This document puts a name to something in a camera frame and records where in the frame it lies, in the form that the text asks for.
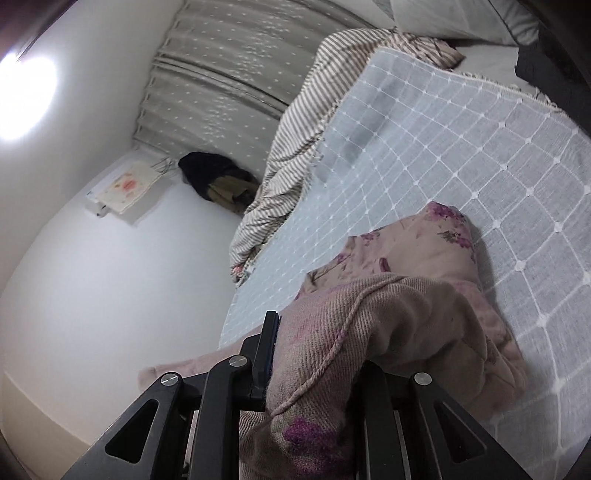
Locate grey velvet pillow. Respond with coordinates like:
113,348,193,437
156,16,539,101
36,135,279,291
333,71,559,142
391,0,539,46

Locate black folded clothing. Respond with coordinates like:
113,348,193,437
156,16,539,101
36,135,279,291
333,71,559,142
515,28,590,134

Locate pink floral garment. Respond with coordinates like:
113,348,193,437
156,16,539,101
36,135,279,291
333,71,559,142
138,200,530,480

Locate ceiling lamp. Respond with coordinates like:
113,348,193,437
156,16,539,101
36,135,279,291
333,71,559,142
0,53,59,143

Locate dark hanging clothes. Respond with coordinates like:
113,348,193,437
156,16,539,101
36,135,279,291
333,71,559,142
178,152,259,215

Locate grey dotted curtain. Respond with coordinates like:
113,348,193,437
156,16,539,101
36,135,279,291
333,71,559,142
133,1,370,177

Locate grey checked bed cover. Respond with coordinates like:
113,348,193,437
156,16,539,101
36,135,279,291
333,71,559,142
221,48,590,479

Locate striped beige duvet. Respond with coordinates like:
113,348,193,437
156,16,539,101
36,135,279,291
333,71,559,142
229,28,465,284

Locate light grey bed sheet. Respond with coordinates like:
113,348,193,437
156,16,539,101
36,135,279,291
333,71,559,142
454,42,537,95

